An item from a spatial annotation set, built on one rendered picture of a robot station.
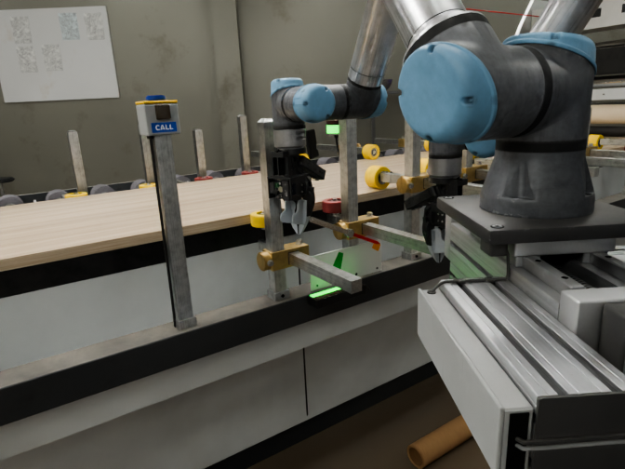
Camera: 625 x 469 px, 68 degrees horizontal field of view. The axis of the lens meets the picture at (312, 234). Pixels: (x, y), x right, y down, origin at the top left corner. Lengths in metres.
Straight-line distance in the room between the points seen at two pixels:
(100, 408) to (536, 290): 0.95
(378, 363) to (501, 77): 1.48
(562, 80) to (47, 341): 1.21
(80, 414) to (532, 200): 1.01
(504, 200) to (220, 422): 1.19
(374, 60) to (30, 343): 1.03
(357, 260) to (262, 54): 4.99
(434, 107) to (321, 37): 5.64
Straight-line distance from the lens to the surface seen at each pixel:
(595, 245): 0.71
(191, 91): 6.27
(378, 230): 1.30
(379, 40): 0.99
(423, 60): 0.59
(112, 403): 1.22
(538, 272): 0.64
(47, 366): 1.14
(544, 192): 0.68
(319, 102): 0.96
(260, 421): 1.70
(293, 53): 6.17
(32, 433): 1.22
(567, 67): 0.69
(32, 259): 1.24
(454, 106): 0.57
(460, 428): 1.86
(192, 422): 1.58
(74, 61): 6.68
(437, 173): 1.09
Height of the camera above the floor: 1.20
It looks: 16 degrees down
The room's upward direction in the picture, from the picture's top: 3 degrees counter-clockwise
